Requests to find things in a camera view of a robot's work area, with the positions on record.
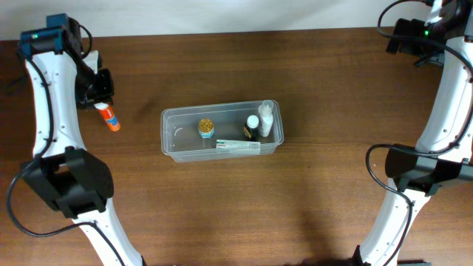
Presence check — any white translucent squeeze bottle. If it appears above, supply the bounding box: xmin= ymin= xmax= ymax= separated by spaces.
xmin=258 ymin=100 xmax=274 ymax=137

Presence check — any gold lid small jar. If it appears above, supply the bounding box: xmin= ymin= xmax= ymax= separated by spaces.
xmin=198 ymin=118 xmax=214 ymax=139

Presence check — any black right camera cable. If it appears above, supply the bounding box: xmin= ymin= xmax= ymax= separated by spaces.
xmin=364 ymin=0 xmax=473 ymax=266

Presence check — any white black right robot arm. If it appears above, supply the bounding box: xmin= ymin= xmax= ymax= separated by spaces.
xmin=348 ymin=0 xmax=472 ymax=265

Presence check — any white Panadol box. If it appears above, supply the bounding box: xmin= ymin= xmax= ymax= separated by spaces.
xmin=216 ymin=140 xmax=261 ymax=154

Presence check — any orange Redoxon tablet tube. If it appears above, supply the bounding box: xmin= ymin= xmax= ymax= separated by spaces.
xmin=94 ymin=103 xmax=120 ymax=132

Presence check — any clear plastic container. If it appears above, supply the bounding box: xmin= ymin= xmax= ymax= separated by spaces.
xmin=160 ymin=100 xmax=284 ymax=163

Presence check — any dark bottle white cap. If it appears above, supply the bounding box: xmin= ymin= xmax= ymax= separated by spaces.
xmin=243 ymin=115 xmax=259 ymax=141

